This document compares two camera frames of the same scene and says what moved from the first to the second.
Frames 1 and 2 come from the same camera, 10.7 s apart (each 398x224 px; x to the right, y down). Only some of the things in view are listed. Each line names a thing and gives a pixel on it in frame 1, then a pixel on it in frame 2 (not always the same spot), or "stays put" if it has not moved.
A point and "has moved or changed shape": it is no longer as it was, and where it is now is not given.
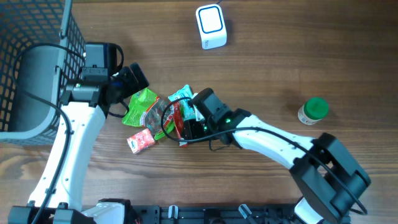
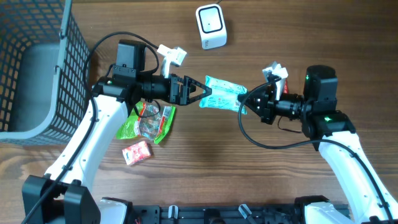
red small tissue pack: x=141 y=140 → x=136 y=152
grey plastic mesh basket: x=42 y=46 stays put
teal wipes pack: x=188 y=106 → x=224 y=95
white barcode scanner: x=212 y=26 stays put
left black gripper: x=132 y=86 → x=189 y=84
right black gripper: x=193 y=126 → x=265 y=107
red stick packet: x=179 y=123 → x=286 y=86
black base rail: x=255 y=214 stays put
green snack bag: x=146 y=109 has moved or changed shape
